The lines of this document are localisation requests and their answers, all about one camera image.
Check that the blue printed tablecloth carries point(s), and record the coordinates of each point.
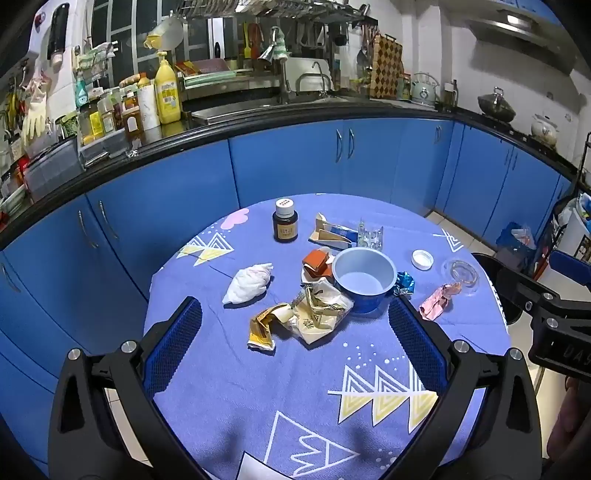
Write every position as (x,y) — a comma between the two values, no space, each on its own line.
(277,415)

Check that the black storage rack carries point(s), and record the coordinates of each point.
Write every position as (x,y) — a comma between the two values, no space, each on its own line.
(549,230)

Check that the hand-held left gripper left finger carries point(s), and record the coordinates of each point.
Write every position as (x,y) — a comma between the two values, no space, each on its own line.
(178,341)

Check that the glass oil bottle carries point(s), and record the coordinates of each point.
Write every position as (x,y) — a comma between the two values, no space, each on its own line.
(451,97)

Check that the yellow detergent bottle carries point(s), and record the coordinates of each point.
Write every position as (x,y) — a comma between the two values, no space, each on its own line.
(167,97)

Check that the brown medicine bottle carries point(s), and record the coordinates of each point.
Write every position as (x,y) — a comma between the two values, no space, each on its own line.
(284,226)

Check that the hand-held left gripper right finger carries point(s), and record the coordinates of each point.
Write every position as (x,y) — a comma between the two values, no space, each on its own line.
(418,346)

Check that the yellow wrapper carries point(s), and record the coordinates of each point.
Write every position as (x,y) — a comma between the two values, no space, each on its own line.
(261,330)

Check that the grey bin with blue bag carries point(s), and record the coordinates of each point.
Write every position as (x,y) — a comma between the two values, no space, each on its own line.
(510,258)

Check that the checkered cutting board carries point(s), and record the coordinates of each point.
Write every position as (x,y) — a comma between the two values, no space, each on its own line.
(385,69)

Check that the steel kitchen faucet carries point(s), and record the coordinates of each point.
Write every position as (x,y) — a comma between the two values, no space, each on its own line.
(282,78)

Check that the black kitchen countertop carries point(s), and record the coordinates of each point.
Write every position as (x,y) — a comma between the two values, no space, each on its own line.
(323,113)

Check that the tall white appliance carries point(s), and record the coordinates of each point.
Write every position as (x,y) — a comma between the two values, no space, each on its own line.
(577,230)

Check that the glass ashtray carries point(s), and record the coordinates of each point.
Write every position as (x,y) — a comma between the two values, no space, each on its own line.
(461,277)

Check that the row of condiment bottles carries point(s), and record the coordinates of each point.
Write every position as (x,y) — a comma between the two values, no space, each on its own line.
(106,115)

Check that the white water filter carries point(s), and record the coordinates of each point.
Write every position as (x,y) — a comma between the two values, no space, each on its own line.
(309,67)

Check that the torn cardboard box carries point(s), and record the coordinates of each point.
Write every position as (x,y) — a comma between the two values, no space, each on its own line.
(330,233)

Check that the steel dish rack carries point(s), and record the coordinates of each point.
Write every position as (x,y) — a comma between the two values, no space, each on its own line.
(277,9)

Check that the pale green kettle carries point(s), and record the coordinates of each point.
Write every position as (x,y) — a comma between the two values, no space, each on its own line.
(424,92)

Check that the steel range hood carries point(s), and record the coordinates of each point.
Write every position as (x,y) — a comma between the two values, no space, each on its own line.
(512,21)

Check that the blue foil wrapper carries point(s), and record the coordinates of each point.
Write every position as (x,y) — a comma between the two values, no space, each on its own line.
(405,281)

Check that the grey plastic storage container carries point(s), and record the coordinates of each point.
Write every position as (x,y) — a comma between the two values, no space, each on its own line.
(51,170)

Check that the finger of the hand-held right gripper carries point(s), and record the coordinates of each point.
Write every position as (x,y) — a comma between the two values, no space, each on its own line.
(570,264)
(545,300)

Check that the black round trash bin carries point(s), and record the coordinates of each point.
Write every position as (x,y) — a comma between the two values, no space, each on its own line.
(482,270)

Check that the beige paper wrapper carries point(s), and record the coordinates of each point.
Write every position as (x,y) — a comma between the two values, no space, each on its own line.
(318,318)

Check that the white tissue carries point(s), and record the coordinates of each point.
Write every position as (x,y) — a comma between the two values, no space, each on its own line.
(247,284)

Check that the yellow rubber glove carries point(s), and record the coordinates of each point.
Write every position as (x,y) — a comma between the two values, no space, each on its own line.
(34,117)

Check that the small orange box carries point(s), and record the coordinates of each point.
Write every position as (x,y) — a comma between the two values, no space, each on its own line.
(315,260)

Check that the white plastic lid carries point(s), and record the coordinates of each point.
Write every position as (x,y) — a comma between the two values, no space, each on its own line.
(422,260)

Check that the silver blister pack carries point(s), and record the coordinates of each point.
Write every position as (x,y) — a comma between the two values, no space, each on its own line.
(369,237)

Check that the dark wok with lid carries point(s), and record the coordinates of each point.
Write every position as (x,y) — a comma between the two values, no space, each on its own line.
(496,106)

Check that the white wall appliance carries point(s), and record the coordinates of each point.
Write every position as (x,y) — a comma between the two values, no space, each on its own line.
(74,27)

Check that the crumpled pink wrapper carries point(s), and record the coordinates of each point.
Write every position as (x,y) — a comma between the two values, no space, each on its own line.
(436,302)

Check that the white ceramic pot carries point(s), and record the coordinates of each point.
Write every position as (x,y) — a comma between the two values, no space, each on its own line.
(545,129)

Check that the steel sink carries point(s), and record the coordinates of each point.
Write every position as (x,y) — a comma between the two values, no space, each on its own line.
(240,110)

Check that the white patterned bottle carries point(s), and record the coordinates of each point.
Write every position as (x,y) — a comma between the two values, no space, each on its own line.
(148,106)

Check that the person's right hand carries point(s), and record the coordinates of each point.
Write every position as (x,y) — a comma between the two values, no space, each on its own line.
(575,415)

